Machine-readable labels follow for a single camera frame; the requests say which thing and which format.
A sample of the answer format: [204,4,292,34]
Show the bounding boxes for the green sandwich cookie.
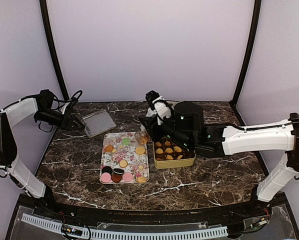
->
[121,137,131,146]

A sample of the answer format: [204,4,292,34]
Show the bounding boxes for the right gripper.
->
[139,109,193,150]

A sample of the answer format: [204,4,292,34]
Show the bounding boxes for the silver tin lid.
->
[82,109,117,138]

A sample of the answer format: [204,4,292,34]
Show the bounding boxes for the brown chocolate cookie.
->
[111,173,123,183]

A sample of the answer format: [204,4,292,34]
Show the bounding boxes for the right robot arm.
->
[139,99,299,217]

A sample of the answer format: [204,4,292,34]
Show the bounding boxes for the white slotted cable duct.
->
[21,213,229,240]

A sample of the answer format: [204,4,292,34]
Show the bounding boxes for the black sandwich cookie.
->
[101,166,113,175]
[113,168,125,175]

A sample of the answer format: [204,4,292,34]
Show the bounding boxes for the floral cookie tray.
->
[99,132,150,185]

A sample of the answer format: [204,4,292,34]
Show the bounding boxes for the pink sandwich cookie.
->
[122,172,134,183]
[100,172,112,183]

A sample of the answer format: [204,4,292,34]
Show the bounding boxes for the swirl butter cookie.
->
[136,176,147,183]

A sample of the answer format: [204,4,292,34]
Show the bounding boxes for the gold cookie tin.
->
[153,137,196,169]

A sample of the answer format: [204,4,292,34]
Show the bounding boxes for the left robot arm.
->
[0,89,85,218]

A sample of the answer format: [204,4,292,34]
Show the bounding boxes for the dotted round yellow biscuit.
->
[155,148,164,155]

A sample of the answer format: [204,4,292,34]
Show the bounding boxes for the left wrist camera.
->
[60,100,76,115]

